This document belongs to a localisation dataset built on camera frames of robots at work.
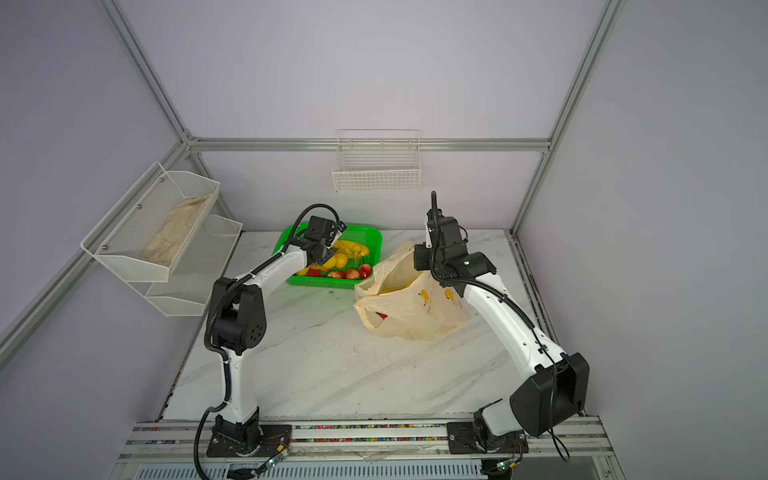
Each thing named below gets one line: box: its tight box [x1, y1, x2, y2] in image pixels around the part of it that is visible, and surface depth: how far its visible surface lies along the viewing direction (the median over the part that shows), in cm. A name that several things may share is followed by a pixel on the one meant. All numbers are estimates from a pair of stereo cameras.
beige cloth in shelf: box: [141, 193, 213, 266], surface depth 81 cm
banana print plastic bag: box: [354, 244, 467, 340], surface depth 76 cm
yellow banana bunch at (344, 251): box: [324, 240, 369, 269], surface depth 106 cm
